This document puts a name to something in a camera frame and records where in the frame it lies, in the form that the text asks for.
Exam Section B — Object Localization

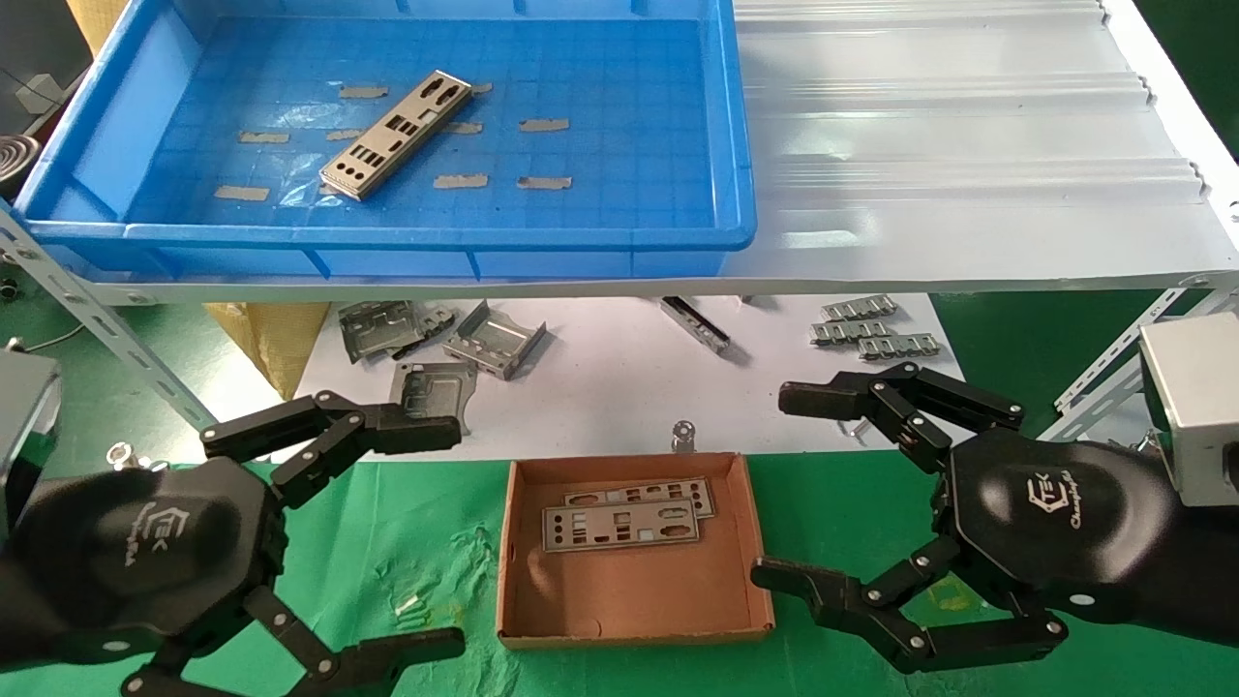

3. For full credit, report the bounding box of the grey slotted angle post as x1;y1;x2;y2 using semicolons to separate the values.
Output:
1041;290;1239;444
1055;286;1211;412
0;203;219;432

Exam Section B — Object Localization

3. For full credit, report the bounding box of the open box-shaped metal bracket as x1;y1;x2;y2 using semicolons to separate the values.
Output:
442;299;549;381

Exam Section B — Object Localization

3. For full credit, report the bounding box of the square grey metal bracket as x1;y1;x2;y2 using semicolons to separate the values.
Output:
389;361;479;434

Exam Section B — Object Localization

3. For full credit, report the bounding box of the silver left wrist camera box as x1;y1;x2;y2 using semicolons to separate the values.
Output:
0;347;63;504

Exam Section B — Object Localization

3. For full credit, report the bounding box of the small metal connector shield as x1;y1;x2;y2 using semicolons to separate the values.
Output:
858;333;944;361
821;294;898;322
810;319;893;347

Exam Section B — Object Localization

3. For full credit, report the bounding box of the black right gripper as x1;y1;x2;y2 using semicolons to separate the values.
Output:
750;361;1239;676

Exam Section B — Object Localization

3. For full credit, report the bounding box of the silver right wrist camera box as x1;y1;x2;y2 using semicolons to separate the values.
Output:
1139;312;1239;508

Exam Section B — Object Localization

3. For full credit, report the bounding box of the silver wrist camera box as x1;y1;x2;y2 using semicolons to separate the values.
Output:
0;347;63;504
1139;312;1239;508

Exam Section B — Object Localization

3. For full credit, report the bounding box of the yellow woven bag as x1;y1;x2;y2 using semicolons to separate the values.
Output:
203;302;332;401

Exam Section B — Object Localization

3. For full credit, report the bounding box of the blue plastic tray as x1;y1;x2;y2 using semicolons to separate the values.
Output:
14;0;758;284

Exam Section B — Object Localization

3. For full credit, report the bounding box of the grey metal block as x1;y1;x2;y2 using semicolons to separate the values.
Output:
14;72;67;113

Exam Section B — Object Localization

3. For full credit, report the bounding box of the narrow metal rail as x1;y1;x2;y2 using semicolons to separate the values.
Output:
660;295;733;355

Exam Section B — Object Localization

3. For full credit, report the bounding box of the tan cardboard piece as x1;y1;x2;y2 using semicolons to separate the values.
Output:
66;0;132;54

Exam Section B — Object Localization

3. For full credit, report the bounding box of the brown cardboard box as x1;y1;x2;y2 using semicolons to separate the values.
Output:
496;451;775;650

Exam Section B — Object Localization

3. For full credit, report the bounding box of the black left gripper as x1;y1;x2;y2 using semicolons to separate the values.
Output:
0;455;468;697

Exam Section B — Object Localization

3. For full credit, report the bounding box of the metal spiral coil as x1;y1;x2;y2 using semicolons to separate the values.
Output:
0;134;42;193

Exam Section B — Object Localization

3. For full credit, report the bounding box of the white table board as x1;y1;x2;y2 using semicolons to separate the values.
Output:
290;293;966;464

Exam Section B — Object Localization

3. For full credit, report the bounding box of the green cloth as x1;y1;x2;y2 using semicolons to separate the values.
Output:
0;450;1239;697

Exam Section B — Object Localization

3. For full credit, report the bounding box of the silver metal IO shield plate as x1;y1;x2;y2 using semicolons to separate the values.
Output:
542;498;701;554
319;70;473;201
564;478;716;521

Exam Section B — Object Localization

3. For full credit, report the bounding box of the small perforated metal piece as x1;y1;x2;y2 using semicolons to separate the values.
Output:
414;304;462;342

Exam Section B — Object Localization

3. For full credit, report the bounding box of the white metal shelf board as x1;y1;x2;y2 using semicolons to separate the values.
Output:
68;0;1239;309

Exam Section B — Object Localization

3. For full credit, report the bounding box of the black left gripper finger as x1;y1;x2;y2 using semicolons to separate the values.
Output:
200;390;463;511

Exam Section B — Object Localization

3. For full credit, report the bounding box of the flat grey metal bracket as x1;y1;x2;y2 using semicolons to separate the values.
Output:
338;300;427;366

